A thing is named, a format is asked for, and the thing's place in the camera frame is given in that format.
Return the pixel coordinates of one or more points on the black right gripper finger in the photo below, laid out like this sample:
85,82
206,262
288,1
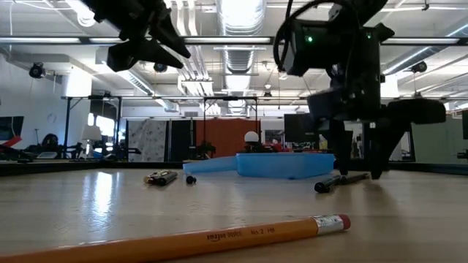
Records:
343,146
384,146

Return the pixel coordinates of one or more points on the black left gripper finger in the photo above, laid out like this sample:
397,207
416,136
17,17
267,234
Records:
172,36
139,55

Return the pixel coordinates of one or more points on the black metal frame stand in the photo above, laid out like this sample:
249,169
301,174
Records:
67,124
230,98

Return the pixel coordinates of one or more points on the black table edge rail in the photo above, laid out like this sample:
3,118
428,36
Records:
73,167

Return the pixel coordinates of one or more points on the table lamp white shade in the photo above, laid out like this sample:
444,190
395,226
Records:
91,133

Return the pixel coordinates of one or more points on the thin black pen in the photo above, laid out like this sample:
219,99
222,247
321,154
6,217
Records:
191,179

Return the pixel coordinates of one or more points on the white globe lamp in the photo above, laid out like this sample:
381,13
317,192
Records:
251,136

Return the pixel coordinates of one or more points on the white patterned panel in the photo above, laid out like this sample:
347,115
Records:
146,140

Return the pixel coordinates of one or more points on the blue plastic supply box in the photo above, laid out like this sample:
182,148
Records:
285,166

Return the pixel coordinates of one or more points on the orange pencil with eraser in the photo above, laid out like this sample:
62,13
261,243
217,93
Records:
183,243

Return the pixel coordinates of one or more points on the orange partition wall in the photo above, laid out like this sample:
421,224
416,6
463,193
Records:
226,137

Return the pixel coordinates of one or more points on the large black screen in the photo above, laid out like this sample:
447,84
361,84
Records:
300,128

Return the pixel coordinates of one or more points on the wall mounted monitor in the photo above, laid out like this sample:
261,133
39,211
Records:
11,128

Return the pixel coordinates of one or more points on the black ceiling spotlight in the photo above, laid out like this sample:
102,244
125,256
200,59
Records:
36,70
160,67
419,67

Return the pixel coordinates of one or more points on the black overhead frame beam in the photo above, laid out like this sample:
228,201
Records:
55,40

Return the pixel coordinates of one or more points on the short black marker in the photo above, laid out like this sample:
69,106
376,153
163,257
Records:
167,178

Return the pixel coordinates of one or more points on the green partition wall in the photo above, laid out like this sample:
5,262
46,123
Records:
431,142

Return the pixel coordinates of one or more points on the long black marker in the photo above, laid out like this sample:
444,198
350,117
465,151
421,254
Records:
325,185

